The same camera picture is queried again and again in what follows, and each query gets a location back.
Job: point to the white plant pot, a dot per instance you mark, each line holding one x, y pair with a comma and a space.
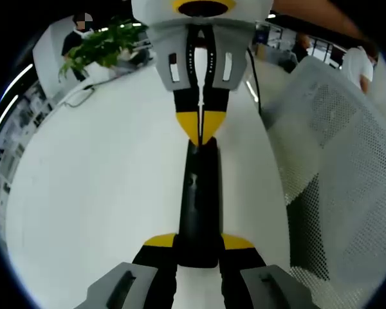
99, 70

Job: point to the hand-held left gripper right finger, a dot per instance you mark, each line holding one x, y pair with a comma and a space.
257, 286

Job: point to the white mesh office chair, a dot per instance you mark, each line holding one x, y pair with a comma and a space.
341, 180

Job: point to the green potted plant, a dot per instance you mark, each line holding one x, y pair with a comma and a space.
106, 45

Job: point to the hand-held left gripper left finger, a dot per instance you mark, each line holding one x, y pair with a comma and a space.
138, 283

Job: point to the white square pillar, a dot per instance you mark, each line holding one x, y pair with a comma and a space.
48, 67

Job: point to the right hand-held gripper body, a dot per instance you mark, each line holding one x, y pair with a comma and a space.
154, 9

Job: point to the long ceiling light strip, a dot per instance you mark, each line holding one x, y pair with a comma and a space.
4, 117
17, 80

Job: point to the black remote control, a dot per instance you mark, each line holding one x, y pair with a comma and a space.
201, 206

